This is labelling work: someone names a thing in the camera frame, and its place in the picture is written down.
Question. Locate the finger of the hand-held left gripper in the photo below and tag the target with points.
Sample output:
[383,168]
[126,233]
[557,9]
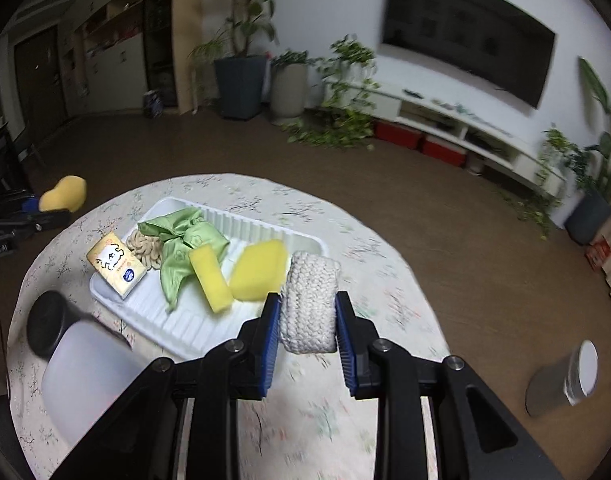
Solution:
[30,204]
[50,220]

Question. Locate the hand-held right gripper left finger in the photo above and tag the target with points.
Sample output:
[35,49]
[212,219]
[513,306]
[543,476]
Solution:
[268,340]

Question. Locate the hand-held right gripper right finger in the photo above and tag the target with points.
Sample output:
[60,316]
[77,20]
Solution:
[346,345]

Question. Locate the orange-yellow rounded sponge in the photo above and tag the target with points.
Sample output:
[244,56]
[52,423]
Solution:
[65,195]

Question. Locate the cream knitted scrubber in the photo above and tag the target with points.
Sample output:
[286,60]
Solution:
[310,300]

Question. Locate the yellow rounded sponge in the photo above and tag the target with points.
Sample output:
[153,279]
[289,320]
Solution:
[258,270]

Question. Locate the yellow white tissue packet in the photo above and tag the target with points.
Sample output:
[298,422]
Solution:
[113,262]

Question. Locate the yellow sponge block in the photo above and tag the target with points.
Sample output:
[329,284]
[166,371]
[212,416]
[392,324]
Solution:
[210,280]

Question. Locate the white plastic tray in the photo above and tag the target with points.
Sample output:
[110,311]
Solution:
[185,320]

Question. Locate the green silk cloth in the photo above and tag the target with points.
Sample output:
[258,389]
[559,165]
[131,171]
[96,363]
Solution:
[180,255]

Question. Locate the dark chair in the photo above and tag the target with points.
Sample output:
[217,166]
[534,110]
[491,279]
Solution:
[0,160]

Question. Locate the round floral-cloth table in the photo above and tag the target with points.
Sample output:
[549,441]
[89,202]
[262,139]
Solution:
[310,435]

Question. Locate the black cylinder container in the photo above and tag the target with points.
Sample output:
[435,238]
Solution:
[48,322]

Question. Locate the dark wooden door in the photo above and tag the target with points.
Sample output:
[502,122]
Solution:
[38,80]

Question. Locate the blue floor item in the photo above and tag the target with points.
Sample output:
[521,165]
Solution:
[153,102]

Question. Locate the translucent plastic storage box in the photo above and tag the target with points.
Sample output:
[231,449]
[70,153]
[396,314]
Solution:
[90,380]

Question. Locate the grey trash can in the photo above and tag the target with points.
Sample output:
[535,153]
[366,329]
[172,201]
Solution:
[548,390]

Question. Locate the tall dark shelf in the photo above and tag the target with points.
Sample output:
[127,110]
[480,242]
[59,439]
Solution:
[158,35]

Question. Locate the red storage box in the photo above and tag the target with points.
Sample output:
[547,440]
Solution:
[443,152]
[398,135]

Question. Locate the small white pot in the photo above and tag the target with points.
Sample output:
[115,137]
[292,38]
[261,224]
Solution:
[476,165]

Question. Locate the thin-leaf plant on stand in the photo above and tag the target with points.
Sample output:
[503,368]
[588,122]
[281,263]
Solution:
[205,50]

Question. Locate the tall plant in dark pot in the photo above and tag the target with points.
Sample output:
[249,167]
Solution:
[239,87]

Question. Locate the white television cabinet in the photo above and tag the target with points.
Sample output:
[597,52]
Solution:
[385,102]

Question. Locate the plant in white ribbed pot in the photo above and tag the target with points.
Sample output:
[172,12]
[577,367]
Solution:
[288,92]

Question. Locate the red bag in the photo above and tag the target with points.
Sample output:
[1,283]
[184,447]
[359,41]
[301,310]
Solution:
[599,254]

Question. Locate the large-leaf plant in dark pot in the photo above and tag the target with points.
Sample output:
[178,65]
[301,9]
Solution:
[588,217]

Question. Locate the trailing green plant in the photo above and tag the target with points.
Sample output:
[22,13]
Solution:
[348,60]

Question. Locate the small-leaf trailing plant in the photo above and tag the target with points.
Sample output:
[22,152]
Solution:
[560,155]

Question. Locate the white wall cabinet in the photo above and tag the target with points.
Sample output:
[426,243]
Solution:
[120,60]

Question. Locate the wall television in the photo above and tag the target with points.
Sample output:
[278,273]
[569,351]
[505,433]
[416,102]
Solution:
[465,35]

